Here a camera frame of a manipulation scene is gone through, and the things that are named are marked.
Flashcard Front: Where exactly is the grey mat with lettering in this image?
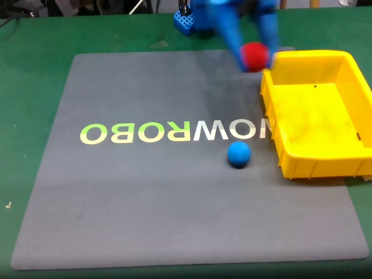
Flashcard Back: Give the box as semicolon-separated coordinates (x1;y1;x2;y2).
10;46;370;271

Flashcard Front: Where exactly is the blue ball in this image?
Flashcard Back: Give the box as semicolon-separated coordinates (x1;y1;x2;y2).
227;141;252;169

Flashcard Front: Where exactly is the red ball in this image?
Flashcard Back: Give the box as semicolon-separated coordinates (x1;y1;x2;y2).
240;41;270;73

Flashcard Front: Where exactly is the white rod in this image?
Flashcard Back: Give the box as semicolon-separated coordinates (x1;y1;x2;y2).
128;0;145;15

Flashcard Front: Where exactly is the yellow plastic bin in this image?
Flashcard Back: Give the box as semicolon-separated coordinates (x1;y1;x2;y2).
260;49;372;180

